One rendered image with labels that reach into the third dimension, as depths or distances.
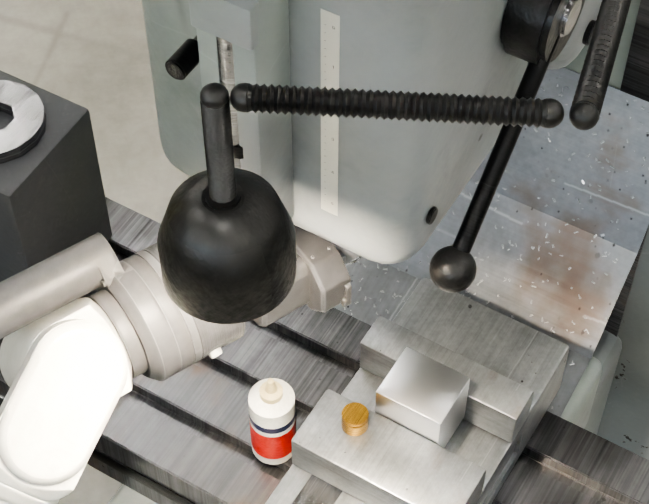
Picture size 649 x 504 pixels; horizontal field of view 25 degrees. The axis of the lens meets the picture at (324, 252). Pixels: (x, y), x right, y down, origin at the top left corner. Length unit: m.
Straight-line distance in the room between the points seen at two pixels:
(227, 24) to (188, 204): 0.10
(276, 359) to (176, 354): 0.38
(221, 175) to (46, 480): 0.32
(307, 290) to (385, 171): 0.20
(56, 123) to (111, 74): 1.61
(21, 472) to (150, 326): 0.13
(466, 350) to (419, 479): 0.16
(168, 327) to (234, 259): 0.27
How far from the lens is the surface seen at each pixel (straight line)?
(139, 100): 2.87
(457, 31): 0.82
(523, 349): 1.30
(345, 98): 0.67
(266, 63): 0.80
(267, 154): 0.85
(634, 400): 1.75
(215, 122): 0.68
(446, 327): 1.31
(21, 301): 0.99
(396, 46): 0.78
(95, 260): 1.00
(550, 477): 1.32
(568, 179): 1.43
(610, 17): 0.72
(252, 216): 0.73
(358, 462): 1.19
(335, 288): 1.02
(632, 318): 1.63
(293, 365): 1.37
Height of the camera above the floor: 2.07
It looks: 53 degrees down
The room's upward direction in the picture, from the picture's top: straight up
